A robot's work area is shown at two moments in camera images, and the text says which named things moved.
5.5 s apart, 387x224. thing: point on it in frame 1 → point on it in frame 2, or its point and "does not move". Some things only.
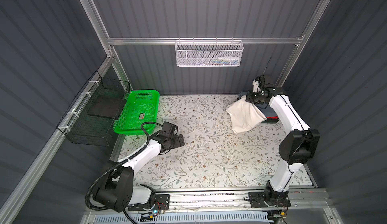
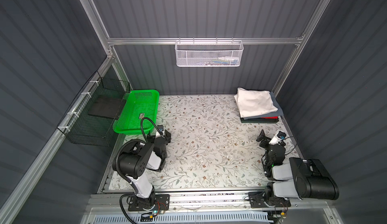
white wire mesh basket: x=209 y=53 does not move
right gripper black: x=249 y=96 → x=263 y=137
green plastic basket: x=141 y=106 does not move
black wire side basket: x=90 y=120 does not move
